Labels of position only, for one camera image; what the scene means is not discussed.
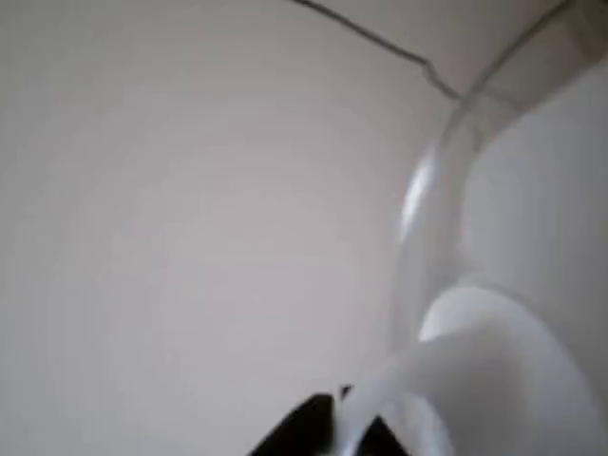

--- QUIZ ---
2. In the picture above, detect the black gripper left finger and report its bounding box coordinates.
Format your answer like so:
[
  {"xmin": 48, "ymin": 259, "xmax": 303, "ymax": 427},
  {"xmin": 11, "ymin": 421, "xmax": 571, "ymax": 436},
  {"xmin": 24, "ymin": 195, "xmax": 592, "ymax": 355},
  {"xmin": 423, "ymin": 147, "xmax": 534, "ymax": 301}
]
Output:
[{"xmin": 251, "ymin": 392, "xmax": 341, "ymax": 456}]

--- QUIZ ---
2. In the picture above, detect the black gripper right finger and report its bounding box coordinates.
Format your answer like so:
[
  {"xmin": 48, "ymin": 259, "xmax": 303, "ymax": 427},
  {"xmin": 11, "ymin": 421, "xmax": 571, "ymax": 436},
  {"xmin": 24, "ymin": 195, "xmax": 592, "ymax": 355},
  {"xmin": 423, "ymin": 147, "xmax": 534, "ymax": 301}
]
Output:
[{"xmin": 360, "ymin": 413, "xmax": 409, "ymax": 456}]

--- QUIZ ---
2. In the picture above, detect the glass lid with white knob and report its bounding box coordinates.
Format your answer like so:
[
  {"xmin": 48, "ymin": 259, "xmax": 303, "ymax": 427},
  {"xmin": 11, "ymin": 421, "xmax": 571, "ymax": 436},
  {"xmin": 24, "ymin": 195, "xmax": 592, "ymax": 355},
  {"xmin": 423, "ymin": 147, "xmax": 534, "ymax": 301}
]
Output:
[{"xmin": 289, "ymin": 0, "xmax": 608, "ymax": 456}]

